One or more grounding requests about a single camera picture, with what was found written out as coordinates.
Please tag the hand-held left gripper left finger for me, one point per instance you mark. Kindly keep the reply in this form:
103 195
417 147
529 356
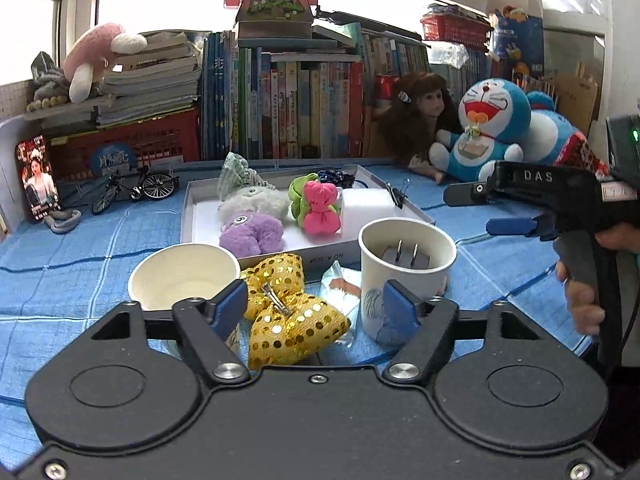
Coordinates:
227 305

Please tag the white shallow box tray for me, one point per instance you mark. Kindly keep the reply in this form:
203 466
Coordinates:
205 220

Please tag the pink rabbit plush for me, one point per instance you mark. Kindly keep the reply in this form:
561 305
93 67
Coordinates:
92 57

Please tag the grey-white plush toy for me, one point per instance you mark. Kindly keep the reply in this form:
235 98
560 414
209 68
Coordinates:
255 202

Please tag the dark blue scrunchie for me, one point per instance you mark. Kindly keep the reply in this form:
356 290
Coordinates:
335 177

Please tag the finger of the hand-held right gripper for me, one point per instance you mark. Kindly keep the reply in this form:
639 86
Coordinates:
467 194
510 226

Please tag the black miniature bicycle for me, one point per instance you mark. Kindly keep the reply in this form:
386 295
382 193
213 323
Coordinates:
135 187

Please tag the white foam block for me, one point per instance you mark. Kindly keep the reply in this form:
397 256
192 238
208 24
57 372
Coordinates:
367 207

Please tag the red patterned cloth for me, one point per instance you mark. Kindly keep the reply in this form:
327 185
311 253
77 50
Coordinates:
582 155

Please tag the grey plush with beads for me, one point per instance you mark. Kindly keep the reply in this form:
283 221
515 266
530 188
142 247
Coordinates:
47 82

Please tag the blue checked tablecloth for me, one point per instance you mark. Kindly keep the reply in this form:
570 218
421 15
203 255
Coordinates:
75 270

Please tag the paper cup with black drawing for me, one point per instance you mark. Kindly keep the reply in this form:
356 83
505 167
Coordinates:
180 275

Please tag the grey hair band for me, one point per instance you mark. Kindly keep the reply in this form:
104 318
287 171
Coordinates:
65 222

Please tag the small red basket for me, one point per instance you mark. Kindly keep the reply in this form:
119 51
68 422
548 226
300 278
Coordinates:
455 30

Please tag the black binder clip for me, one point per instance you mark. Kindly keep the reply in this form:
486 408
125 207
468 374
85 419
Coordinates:
397 194

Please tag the clear plastic bag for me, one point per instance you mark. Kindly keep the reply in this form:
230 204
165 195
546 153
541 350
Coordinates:
450 54

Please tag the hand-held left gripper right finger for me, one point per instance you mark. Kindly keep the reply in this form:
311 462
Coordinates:
400 310

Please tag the purple plush toy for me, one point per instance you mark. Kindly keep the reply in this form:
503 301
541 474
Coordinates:
252 235

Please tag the blue cat plush toy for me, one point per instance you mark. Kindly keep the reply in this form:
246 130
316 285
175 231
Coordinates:
490 120

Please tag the smartphone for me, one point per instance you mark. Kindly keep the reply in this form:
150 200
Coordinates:
40 180

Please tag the red plastic basket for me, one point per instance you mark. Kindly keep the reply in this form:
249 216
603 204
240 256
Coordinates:
150 145

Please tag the gold sequin bow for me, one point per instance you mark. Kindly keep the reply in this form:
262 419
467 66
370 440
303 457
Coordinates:
295 325

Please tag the grey charger plug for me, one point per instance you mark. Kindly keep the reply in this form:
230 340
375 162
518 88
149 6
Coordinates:
407 256

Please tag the stack of magazines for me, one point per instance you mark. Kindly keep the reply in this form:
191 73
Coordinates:
150 80

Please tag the person's right hand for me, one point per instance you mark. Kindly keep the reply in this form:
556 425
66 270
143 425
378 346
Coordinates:
580 310

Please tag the blue paper bag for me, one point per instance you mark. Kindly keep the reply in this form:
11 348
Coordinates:
517 35

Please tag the row of books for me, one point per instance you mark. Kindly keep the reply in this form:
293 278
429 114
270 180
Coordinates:
300 105

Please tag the clear plastic packet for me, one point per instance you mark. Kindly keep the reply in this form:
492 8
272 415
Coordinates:
342 290

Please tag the brown-haired doll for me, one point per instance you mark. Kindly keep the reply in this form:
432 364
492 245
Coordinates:
415 120

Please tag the paper cup with blue drawing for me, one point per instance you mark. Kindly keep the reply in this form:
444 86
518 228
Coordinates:
370 280

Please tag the white folder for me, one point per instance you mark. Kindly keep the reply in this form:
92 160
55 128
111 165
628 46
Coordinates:
10 160

